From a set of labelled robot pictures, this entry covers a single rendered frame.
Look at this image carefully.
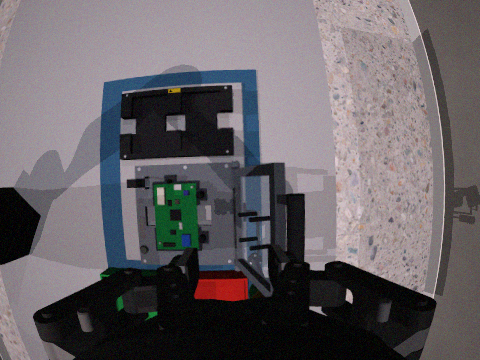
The green circuit board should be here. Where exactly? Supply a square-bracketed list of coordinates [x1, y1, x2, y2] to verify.
[154, 183, 199, 249]

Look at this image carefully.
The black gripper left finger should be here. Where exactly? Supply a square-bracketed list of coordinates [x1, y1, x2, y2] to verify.
[33, 248, 205, 360]

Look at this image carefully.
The red bin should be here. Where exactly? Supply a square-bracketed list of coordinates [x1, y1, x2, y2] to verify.
[194, 270, 248, 301]

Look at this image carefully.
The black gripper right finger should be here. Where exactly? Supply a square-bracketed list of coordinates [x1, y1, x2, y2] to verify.
[262, 245, 437, 360]

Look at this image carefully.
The green open bin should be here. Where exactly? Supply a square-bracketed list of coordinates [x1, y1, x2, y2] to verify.
[100, 267, 157, 320]

